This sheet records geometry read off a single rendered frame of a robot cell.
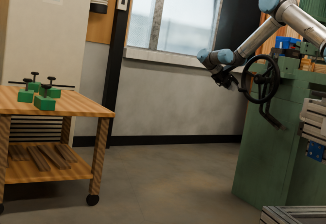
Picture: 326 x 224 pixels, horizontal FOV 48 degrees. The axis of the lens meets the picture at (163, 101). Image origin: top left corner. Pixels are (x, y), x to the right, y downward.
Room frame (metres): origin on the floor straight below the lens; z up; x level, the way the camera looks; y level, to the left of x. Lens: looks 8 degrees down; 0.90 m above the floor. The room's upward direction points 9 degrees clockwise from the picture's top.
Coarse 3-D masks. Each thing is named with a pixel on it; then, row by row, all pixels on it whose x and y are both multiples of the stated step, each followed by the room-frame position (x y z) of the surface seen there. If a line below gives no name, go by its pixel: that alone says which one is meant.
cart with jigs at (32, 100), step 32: (0, 96) 1.83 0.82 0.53; (32, 96) 1.79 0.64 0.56; (64, 96) 2.12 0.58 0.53; (0, 128) 1.59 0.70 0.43; (64, 128) 2.33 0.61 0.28; (0, 160) 1.60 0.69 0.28; (32, 160) 1.94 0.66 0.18; (64, 160) 1.96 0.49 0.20; (96, 160) 1.86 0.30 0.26; (0, 192) 1.61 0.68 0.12; (96, 192) 1.87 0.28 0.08
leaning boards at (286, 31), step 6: (264, 18) 3.87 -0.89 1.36; (282, 30) 4.05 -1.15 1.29; (288, 30) 4.07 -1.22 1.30; (288, 36) 4.08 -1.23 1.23; (294, 36) 4.19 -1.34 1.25; (300, 36) 4.19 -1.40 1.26; (264, 42) 3.84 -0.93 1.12; (270, 42) 3.89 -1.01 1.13; (258, 48) 3.84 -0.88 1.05; (264, 48) 3.85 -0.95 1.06; (270, 48) 3.90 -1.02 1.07; (258, 54) 3.84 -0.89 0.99; (264, 60) 3.74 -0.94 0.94; (252, 72) 3.83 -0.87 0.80; (252, 78) 3.82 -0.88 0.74
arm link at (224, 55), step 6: (210, 54) 1.98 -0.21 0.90; (216, 54) 1.95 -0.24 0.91; (222, 54) 1.92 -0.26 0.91; (228, 54) 1.92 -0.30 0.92; (234, 54) 1.99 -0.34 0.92; (210, 60) 1.98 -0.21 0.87; (216, 60) 1.95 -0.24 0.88; (222, 60) 1.92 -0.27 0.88; (228, 60) 1.92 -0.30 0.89; (234, 60) 1.99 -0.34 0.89
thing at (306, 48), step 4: (296, 44) 2.32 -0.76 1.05; (300, 44) 2.29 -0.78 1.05; (304, 44) 2.27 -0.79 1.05; (308, 44) 2.28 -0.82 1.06; (296, 48) 2.31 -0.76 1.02; (300, 48) 2.29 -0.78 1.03; (304, 48) 2.27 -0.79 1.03; (308, 48) 2.28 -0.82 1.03; (312, 48) 2.31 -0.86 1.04; (300, 52) 2.28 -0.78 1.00; (304, 52) 2.27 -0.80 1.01; (308, 52) 2.29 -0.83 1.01; (312, 52) 2.31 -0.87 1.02; (316, 52) 2.33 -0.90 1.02; (304, 56) 2.31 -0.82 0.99
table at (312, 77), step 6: (252, 66) 2.44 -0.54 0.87; (258, 66) 2.40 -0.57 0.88; (258, 72) 2.39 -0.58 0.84; (270, 72) 2.18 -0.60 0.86; (282, 72) 2.11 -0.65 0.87; (294, 72) 2.15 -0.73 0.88; (300, 72) 2.12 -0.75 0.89; (306, 72) 2.09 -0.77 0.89; (312, 72) 2.05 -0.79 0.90; (288, 78) 2.12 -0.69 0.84; (294, 78) 2.15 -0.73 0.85; (300, 78) 2.11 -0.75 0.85; (306, 78) 2.08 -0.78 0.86; (312, 78) 2.05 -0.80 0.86; (318, 78) 2.02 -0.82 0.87; (324, 78) 1.99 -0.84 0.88; (324, 84) 1.98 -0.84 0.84
